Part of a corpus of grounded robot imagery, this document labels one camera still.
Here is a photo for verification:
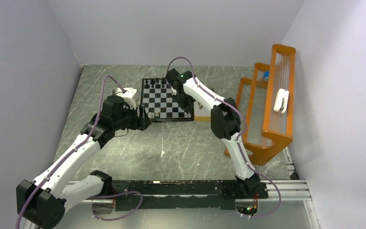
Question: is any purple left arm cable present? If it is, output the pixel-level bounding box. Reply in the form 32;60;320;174
15;75;128;229

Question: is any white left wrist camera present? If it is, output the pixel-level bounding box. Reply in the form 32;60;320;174
119;88;140;110

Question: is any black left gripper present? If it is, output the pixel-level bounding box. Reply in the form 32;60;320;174
112;102;152;130

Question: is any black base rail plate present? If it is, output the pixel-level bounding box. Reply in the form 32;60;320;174
112;180;268;211

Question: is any white clip object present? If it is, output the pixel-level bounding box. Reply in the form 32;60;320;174
273;88;289;114

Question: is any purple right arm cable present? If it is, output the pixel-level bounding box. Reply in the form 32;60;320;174
166;57;282;219

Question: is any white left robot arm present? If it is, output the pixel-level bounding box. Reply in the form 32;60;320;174
16;95;151;229

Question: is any black white chess board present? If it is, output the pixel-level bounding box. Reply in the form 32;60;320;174
141;88;194;122

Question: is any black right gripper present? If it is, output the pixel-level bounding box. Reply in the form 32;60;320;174
171;92;195;113

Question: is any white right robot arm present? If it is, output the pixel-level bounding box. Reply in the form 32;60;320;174
165;69;261;198

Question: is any orange wooden rack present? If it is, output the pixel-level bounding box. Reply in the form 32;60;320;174
236;44;296;166

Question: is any silver metal tray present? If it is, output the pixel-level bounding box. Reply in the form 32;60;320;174
112;88;127;96

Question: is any yellow tray of white pieces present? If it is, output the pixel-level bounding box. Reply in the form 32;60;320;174
194;90;215;122

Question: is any blue cap bottle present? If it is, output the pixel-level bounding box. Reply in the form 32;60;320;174
263;71;269;81

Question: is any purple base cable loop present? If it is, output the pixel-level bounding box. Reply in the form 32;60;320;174
91;191;144;221

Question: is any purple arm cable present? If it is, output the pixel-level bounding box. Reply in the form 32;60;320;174
15;75;128;229
166;57;282;219

